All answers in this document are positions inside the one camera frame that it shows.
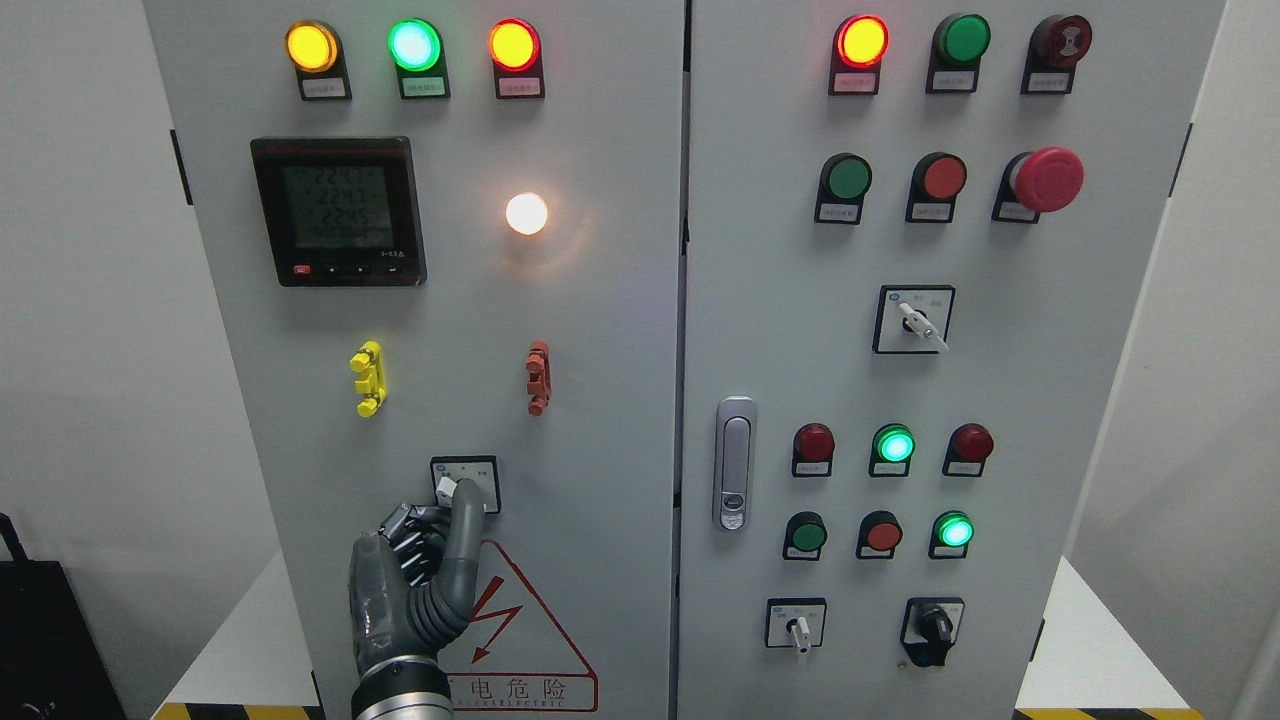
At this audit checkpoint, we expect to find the red-rimmed indicator light left door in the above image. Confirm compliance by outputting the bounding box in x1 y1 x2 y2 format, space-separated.
488 17 545 99

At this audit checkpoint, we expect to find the right grey cabinet door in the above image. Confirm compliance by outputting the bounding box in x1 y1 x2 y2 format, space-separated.
675 1 1224 719

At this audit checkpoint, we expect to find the green indicator light top left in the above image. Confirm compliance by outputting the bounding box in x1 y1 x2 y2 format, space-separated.
387 17 451 100

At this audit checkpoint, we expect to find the silver cabinet door handle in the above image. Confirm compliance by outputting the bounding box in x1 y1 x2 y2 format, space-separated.
712 396 756 532

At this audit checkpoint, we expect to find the yellow indicator light top left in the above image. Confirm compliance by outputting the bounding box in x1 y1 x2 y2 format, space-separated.
284 19 352 101

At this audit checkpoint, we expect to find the red push button upper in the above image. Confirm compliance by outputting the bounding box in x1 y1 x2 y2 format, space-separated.
905 152 968 224

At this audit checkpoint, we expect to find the lit green button lower right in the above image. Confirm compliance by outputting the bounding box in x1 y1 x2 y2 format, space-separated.
928 510 975 560

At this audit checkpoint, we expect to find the dark red indicator left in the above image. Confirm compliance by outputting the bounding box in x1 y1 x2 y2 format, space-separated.
791 423 836 478

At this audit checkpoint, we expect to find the lit green indicator middle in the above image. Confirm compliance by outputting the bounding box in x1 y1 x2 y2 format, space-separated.
868 423 916 478

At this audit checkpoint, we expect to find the grey cabinet door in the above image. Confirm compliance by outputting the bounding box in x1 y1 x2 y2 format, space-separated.
675 1 1224 719
145 1 685 719

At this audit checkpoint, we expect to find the green push button upper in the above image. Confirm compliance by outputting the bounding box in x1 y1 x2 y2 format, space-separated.
813 152 873 225

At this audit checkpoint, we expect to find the red push button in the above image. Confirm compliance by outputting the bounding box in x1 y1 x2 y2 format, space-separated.
855 510 902 560
905 152 968 224

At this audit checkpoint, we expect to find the white lever rotary switch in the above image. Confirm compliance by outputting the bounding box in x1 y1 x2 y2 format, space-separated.
429 455 502 515

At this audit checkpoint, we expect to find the red push button lower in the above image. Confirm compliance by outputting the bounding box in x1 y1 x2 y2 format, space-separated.
855 510 902 560

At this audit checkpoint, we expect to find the red emergency stop mushroom button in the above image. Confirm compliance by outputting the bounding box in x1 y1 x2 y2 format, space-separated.
991 146 1085 224

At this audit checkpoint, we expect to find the black digital power meter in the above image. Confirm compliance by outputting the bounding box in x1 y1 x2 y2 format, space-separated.
250 136 428 287

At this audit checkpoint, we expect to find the white lever selector switch upper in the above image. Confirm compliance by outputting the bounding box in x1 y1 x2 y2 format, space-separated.
873 284 956 354

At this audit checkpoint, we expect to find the clear bulb indicator lamp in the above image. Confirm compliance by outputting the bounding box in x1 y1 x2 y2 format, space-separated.
504 191 549 237

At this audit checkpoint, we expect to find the green push button lower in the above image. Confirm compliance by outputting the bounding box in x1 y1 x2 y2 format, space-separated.
781 511 828 562

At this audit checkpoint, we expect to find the black knob selector switch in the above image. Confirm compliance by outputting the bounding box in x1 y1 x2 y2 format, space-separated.
900 597 965 667

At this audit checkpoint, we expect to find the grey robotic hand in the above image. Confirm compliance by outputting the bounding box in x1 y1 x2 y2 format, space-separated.
349 478 485 678

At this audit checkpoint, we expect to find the red terminal connector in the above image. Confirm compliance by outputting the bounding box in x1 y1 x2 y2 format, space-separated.
525 340 553 416

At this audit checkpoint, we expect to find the dark red buzzer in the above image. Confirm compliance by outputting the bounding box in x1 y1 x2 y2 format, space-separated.
1020 14 1093 95

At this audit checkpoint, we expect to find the green unlit indicator top right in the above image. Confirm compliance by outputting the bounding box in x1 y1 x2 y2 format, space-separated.
925 13 992 94

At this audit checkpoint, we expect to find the left grey cabinet door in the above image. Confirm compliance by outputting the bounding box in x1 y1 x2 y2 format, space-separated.
145 1 685 719

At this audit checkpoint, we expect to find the white lever selector switch lower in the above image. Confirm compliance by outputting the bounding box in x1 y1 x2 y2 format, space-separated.
765 597 827 656

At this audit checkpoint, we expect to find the dark red indicator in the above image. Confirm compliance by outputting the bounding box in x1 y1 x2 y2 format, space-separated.
942 423 995 478
791 423 836 478

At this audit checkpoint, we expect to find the white lever selector switch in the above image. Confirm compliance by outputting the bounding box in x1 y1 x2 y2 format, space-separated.
765 597 827 656
873 284 956 354

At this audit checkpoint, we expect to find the green push button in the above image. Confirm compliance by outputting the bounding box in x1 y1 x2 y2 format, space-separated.
813 152 873 225
781 511 828 562

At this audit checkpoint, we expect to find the dark red indicator right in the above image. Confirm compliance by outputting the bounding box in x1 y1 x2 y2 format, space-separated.
942 423 995 478

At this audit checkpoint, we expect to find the yellow terminal connector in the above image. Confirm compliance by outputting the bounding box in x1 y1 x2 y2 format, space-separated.
348 340 388 418

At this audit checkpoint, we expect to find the red lit indicator right door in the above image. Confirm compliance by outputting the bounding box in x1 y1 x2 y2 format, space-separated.
828 14 890 97

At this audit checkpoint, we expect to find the red electrical hazard warning sign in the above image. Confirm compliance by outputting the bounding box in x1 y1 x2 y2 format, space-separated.
439 539 599 714

